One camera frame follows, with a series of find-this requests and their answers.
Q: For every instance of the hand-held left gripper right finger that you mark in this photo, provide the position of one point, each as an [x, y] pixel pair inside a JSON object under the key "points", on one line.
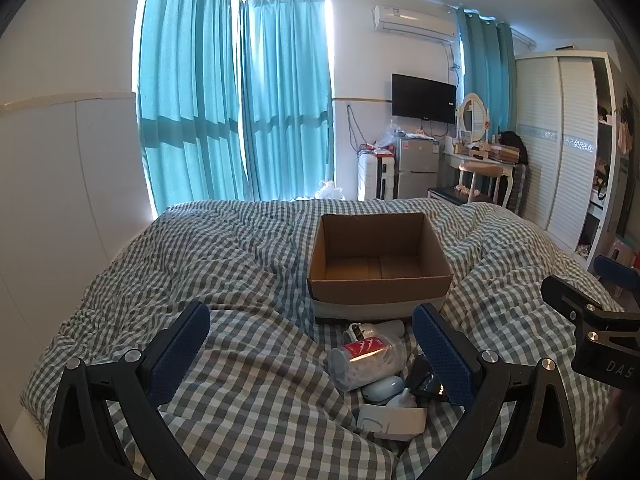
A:
{"points": [[445, 355]]}

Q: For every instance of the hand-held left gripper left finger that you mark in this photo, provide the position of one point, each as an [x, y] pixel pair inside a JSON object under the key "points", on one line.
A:
{"points": [[182, 347]]}

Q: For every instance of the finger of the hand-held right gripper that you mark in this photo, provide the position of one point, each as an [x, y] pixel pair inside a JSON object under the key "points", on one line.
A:
{"points": [[565, 297], [615, 270]]}

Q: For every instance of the white animal figurine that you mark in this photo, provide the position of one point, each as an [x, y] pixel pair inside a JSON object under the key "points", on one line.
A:
{"points": [[382, 389]]}

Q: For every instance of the white plug-in device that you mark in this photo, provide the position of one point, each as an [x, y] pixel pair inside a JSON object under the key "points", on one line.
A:
{"points": [[375, 331]]}

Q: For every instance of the clear jar with red label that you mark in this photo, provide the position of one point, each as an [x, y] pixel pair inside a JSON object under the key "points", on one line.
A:
{"points": [[365, 360]]}

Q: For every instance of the brown cardboard box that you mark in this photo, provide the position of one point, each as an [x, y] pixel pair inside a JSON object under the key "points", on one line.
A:
{"points": [[380, 290]]}

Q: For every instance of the small black item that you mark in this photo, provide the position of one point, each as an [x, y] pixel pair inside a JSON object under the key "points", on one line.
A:
{"points": [[420, 375]]}

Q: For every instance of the small white box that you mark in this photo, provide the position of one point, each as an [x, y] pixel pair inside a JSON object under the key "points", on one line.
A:
{"points": [[395, 422]]}

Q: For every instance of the grey checked blanket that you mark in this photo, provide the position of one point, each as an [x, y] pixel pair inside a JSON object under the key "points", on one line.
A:
{"points": [[225, 270]]}

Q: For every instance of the white sliding door wardrobe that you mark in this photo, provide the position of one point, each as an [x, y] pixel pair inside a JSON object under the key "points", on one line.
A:
{"points": [[560, 150]]}

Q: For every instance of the hanging pink clothes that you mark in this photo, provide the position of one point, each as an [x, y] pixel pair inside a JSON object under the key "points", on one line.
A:
{"points": [[624, 130]]}

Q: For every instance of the pink seat white chair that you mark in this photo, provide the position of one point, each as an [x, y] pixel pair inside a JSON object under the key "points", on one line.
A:
{"points": [[480, 170]]}

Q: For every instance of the black bag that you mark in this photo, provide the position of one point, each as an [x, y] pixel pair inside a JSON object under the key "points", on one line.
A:
{"points": [[514, 146]]}

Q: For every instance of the white dressing table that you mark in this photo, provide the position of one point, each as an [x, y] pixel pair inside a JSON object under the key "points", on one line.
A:
{"points": [[480, 157]]}

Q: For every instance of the small silver fridge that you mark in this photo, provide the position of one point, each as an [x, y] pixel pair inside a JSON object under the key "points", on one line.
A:
{"points": [[417, 167]]}

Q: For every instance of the white upright appliance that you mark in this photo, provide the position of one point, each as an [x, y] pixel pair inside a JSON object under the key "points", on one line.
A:
{"points": [[366, 177]]}

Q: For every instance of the crumpled white plastic bag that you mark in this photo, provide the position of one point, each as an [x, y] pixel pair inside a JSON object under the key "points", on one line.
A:
{"points": [[330, 191]]}

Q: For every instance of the oval white vanity mirror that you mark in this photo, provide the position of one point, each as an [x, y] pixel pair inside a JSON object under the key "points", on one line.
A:
{"points": [[472, 115]]}

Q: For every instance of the clear plastic bag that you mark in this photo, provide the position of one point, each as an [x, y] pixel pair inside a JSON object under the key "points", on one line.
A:
{"points": [[389, 135]]}

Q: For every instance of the wide teal curtain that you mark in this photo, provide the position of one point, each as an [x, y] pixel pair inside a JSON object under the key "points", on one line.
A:
{"points": [[185, 110]]}

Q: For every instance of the narrow teal curtain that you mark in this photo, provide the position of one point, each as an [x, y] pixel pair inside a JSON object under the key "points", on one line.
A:
{"points": [[485, 60]]}

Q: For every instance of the white air conditioner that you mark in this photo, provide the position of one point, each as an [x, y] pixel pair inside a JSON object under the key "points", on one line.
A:
{"points": [[412, 20]]}

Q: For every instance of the black wall television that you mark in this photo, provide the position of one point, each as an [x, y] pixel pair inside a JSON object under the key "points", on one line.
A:
{"points": [[422, 97]]}

